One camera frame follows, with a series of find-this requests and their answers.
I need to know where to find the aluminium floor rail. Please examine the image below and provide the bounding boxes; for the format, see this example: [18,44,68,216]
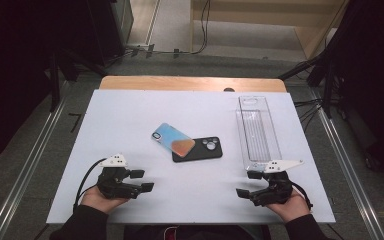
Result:
[0,96,68,240]
[311,96,384,240]

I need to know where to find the wooden shelf unit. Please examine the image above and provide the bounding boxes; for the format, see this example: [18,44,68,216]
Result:
[189,0,349,60]

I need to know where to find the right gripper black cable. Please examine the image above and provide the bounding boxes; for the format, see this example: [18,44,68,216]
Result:
[291,182,314,211]

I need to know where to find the black metal stand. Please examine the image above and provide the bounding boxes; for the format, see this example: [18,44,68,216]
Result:
[278,49,335,118]
[48,46,108,113]

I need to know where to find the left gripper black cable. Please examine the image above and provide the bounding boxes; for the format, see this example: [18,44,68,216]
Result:
[73,158,108,213]

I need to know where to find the dark cabinet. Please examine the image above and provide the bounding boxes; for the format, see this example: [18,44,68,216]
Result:
[86,0,135,66]

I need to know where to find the black floor cables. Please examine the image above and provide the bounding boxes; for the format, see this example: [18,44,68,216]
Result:
[293,97,325,132]

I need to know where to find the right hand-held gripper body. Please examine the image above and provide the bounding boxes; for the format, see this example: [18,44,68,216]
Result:
[249,159,305,207]

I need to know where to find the blue gradient phone case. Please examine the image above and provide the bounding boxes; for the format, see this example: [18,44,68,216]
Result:
[151,122,196,158]

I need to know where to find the person's left hand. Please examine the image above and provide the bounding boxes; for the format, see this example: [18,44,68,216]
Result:
[80,184,129,214]

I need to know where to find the hanging black cable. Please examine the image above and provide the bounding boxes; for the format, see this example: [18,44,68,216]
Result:
[191,0,212,55]

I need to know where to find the black phone case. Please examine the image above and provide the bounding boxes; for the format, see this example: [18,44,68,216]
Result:
[171,135,224,164]

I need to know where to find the white board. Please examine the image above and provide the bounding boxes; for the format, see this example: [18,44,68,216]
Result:
[45,88,337,225]

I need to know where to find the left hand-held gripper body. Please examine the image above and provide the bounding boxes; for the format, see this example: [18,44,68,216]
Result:
[96,153,141,200]

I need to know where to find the person's torso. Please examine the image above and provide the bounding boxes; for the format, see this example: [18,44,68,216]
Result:
[123,224,271,240]

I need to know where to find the clear plastic tray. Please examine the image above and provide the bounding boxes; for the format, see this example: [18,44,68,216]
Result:
[235,95,284,173]

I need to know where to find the black curtain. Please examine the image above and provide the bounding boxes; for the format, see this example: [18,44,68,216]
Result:
[0,0,93,168]
[326,0,384,179]

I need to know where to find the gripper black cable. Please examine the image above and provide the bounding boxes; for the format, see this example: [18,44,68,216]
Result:
[73,158,108,213]
[291,182,314,211]

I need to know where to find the person's right hand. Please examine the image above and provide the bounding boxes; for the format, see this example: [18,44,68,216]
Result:
[265,188,312,224]

